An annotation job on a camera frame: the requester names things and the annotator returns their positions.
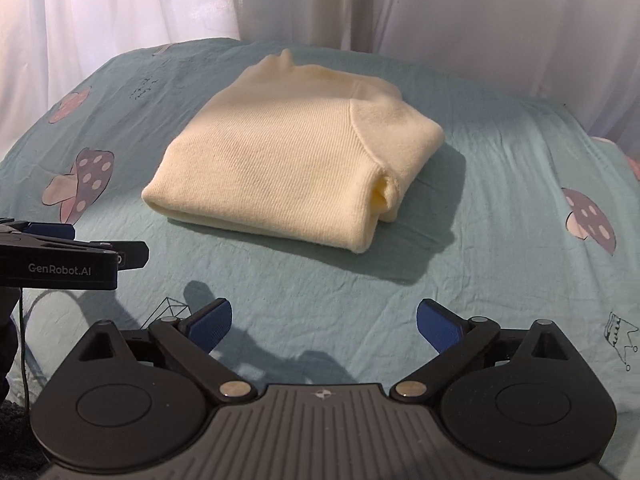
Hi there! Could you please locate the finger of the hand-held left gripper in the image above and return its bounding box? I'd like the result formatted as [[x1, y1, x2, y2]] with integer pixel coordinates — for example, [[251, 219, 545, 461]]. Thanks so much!
[[102, 241, 150, 269], [0, 217, 76, 242]]

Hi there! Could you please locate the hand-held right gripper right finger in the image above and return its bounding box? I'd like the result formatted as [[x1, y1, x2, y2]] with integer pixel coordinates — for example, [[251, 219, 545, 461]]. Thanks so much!
[[390, 298, 576, 403]]

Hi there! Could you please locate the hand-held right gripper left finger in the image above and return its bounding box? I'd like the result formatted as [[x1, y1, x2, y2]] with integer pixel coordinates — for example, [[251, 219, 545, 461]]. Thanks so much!
[[75, 298, 258, 404]]

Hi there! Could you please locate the cream knit sweater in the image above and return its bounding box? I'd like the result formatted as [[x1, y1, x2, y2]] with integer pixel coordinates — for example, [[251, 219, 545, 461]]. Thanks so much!
[[141, 48, 446, 256]]

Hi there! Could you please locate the teal mushroom print bed sheet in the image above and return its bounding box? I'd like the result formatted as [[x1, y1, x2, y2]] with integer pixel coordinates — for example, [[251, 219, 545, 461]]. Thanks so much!
[[0, 37, 640, 461]]

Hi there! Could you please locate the white curtain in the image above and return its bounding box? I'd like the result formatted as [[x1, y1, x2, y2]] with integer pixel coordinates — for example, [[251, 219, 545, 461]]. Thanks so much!
[[0, 0, 640, 161]]

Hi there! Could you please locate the black cable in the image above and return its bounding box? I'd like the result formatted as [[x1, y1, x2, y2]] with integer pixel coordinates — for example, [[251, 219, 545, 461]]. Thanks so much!
[[18, 287, 33, 407]]

